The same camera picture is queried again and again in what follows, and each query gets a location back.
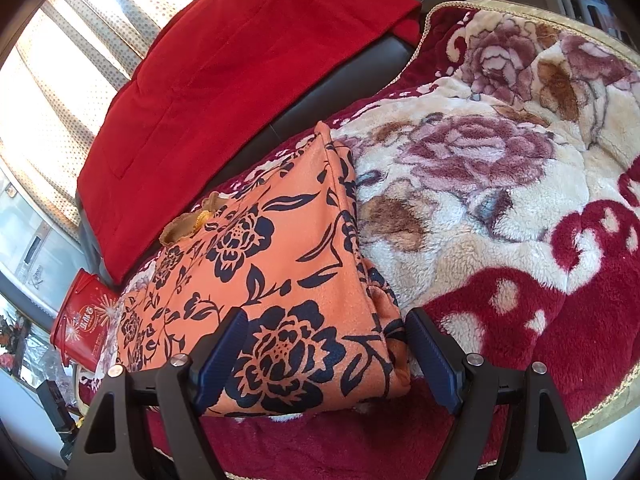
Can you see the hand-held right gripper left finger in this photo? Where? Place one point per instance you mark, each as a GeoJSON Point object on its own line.
{"type": "Point", "coordinates": [220, 360]}

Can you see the dotted white curtain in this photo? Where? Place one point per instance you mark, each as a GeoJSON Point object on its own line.
{"type": "Point", "coordinates": [65, 60]}

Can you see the floral fleece blanket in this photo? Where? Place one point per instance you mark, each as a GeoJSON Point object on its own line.
{"type": "Point", "coordinates": [475, 210]}

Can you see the white cabinet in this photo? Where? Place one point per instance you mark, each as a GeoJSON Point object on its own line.
{"type": "Point", "coordinates": [30, 240]}

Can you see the red snack tin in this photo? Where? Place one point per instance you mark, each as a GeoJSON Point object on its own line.
{"type": "Point", "coordinates": [82, 325]}

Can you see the dark leather sofa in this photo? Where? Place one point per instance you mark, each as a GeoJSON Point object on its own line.
{"type": "Point", "coordinates": [350, 80]}

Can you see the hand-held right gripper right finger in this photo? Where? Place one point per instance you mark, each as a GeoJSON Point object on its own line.
{"type": "Point", "coordinates": [435, 360]}

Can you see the red quilt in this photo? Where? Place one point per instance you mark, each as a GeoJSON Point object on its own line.
{"type": "Point", "coordinates": [225, 85]}

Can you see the clear plastic bag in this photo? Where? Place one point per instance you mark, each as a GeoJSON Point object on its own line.
{"type": "Point", "coordinates": [50, 360]}

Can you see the orange floral garment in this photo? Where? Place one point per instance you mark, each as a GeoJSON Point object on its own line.
{"type": "Point", "coordinates": [280, 260]}

